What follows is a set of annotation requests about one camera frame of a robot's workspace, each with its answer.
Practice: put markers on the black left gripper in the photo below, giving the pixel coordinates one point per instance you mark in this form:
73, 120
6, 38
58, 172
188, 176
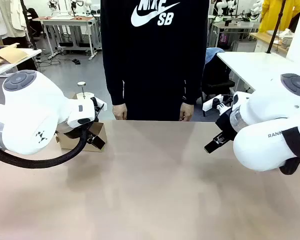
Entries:
92, 131

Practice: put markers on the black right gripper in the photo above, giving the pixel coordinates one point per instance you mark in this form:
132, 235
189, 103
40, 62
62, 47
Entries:
226, 125

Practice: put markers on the person's left forearm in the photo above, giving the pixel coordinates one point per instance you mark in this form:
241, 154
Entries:
192, 95

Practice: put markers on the person's right forearm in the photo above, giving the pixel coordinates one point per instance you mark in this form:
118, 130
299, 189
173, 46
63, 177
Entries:
116, 95

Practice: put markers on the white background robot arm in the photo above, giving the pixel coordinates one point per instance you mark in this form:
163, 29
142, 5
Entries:
221, 7

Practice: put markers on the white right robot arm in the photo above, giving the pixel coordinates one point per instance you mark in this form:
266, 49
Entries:
265, 110

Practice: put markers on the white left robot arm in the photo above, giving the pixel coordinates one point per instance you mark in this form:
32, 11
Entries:
27, 112

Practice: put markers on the person's right hand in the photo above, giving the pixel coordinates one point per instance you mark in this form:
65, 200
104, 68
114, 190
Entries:
119, 112

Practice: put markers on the person's left hand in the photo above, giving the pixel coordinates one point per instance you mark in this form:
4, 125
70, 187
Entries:
186, 112

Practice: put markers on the brown cardboard box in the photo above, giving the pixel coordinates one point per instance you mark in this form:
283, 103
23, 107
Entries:
101, 130

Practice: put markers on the white power strip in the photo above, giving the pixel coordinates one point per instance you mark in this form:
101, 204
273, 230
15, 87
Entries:
207, 105

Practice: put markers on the black chair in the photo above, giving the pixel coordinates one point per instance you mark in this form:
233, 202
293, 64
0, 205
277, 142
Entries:
215, 77

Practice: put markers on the person in black hoodie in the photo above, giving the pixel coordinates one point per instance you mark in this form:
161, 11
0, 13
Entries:
152, 62

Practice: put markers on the plain white table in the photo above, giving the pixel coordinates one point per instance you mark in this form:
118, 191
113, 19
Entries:
252, 65

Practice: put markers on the blue cloth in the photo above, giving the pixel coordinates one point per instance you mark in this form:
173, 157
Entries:
212, 53

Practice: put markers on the white table with cardboard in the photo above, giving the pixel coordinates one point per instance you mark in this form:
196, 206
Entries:
32, 52

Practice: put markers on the white desk with red items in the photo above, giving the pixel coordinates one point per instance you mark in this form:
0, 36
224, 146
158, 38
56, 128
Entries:
65, 21

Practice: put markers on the wooden table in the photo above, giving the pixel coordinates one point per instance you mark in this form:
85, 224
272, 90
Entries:
265, 37

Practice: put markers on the black tripod pole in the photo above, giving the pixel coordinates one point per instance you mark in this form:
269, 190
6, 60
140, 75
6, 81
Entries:
28, 25
275, 27

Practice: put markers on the white lab desk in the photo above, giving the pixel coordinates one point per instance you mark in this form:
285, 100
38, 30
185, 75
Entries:
235, 25

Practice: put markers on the stack of white bowls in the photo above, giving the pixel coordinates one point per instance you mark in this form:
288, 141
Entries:
287, 37

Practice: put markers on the mannequin in cream jacket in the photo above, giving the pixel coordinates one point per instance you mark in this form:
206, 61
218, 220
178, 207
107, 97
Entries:
17, 17

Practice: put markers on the yellow garment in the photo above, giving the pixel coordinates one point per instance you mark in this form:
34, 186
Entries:
272, 15

